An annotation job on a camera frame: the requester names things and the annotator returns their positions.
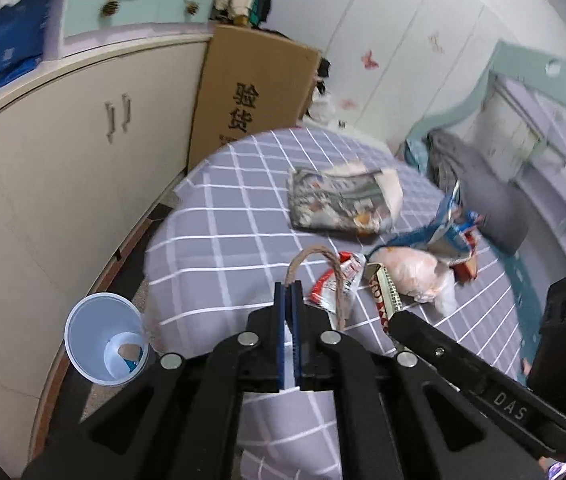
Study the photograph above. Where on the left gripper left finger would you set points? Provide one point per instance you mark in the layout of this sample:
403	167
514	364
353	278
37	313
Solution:
279	306

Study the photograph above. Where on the blue plastic trash bin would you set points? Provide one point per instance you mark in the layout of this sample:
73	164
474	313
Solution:
88	328

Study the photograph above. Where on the blue snack wrapper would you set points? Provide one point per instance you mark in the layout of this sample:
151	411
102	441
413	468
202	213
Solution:
450	237

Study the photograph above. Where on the brown cardboard box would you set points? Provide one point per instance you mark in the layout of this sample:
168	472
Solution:
251	82

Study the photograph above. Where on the cream low cabinet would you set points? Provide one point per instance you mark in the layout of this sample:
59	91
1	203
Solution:
88	144

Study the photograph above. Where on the grey folded quilt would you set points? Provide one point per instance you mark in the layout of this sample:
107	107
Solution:
504	208

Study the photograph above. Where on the brown paper bag with handle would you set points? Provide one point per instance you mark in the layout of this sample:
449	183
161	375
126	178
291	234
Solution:
328	291

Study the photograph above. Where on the trash inside bin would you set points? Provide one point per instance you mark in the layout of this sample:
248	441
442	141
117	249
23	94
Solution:
122	354

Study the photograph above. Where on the grey checked tablecloth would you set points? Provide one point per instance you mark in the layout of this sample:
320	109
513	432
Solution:
218	255

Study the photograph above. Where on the blue plastic bag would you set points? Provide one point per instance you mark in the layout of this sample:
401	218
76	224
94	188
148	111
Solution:
22	35

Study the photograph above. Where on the pink plastic bag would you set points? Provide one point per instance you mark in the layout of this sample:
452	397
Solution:
419	275

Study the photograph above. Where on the teal bed frame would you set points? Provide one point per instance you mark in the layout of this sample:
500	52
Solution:
515	117

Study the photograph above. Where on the red gold chocolate wrapper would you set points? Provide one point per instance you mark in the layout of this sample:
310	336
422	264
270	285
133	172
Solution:
384	293

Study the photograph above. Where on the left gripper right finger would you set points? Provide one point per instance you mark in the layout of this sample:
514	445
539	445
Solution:
295	301

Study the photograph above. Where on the white plastic bag on floor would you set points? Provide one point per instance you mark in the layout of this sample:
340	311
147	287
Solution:
321	108

